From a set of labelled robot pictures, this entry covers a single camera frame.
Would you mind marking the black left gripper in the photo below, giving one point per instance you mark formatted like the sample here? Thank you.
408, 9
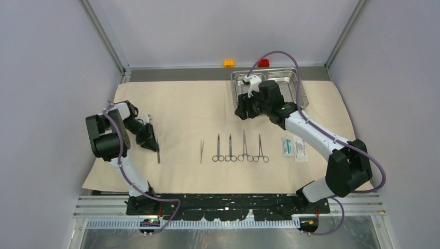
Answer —
148, 140

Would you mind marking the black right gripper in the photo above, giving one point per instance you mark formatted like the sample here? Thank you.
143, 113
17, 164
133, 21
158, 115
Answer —
244, 105

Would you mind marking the steel scalpel handle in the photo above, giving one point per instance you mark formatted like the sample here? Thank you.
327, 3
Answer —
158, 152

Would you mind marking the steel mesh instrument tray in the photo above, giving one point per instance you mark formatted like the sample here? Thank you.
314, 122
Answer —
286, 78

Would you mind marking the steel tweezers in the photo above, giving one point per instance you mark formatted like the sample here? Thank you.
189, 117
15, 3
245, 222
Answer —
201, 150

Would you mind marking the steel hemostat clamp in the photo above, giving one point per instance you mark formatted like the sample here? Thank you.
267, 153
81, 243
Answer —
260, 156

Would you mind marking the cream cloth wrap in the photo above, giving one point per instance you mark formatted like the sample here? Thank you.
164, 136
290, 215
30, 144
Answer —
183, 113

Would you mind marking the long steel needle holder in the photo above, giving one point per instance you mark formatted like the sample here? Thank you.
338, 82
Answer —
244, 155

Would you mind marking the straight steel scissors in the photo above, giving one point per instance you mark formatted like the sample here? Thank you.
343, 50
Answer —
230, 157

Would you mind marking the curved steel scissors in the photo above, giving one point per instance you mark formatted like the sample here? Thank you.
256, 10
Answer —
218, 157

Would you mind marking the green white sterile packet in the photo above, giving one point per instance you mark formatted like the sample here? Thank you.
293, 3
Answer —
288, 147

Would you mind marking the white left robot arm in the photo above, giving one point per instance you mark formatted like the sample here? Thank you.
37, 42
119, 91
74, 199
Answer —
108, 136

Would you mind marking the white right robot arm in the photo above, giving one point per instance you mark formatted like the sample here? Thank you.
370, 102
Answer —
348, 166

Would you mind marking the red block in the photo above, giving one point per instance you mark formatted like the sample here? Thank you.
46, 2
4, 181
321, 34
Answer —
263, 63

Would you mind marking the yellow block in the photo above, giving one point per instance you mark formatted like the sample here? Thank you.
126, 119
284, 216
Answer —
229, 64

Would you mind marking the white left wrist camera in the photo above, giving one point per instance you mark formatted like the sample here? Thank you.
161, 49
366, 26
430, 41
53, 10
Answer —
144, 119

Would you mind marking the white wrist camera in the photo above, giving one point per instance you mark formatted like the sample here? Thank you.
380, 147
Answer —
144, 119
253, 81

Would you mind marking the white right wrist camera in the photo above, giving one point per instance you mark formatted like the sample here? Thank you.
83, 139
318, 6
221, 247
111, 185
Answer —
253, 81

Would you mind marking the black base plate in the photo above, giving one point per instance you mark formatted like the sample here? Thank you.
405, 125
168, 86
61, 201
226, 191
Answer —
225, 207

